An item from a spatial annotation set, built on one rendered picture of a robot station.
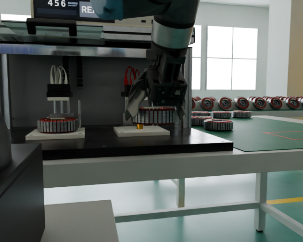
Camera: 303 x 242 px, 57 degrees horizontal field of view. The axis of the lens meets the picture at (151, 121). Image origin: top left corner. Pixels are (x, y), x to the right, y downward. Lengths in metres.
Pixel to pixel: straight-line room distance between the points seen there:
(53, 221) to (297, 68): 4.53
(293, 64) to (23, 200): 4.57
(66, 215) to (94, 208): 0.03
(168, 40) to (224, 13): 7.94
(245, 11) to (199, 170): 8.20
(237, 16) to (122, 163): 8.12
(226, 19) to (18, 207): 8.30
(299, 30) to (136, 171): 4.35
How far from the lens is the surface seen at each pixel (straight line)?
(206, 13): 8.21
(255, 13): 8.90
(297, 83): 4.73
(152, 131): 0.81
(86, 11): 1.02
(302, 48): 4.81
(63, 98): 0.88
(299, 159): 0.81
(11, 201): 0.21
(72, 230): 0.33
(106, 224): 0.34
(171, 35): 0.51
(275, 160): 0.76
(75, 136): 0.79
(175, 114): 0.64
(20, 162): 0.23
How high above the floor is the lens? 0.89
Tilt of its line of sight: 6 degrees down
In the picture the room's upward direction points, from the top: straight up
